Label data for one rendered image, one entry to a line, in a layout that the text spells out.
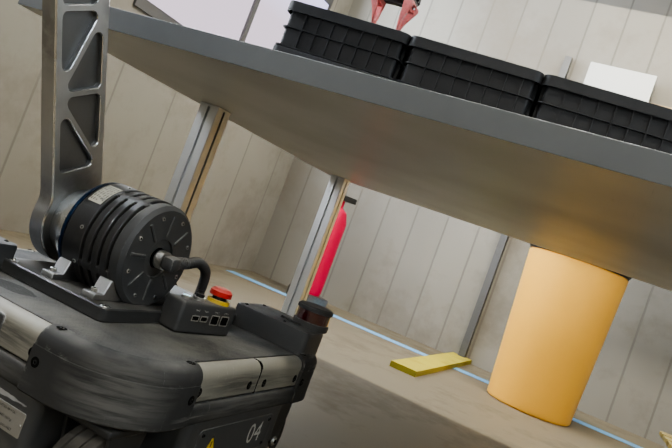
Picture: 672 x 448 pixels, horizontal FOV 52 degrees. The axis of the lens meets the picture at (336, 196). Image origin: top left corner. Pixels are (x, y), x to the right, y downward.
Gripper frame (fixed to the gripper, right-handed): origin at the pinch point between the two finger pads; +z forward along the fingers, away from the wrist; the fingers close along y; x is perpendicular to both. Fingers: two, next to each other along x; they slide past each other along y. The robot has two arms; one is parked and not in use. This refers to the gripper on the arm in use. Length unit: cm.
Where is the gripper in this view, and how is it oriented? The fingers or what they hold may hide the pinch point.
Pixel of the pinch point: (385, 26)
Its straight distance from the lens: 168.1
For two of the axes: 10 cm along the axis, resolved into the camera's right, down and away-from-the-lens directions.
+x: -3.2, -1.7, -9.3
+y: -8.8, -3.2, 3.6
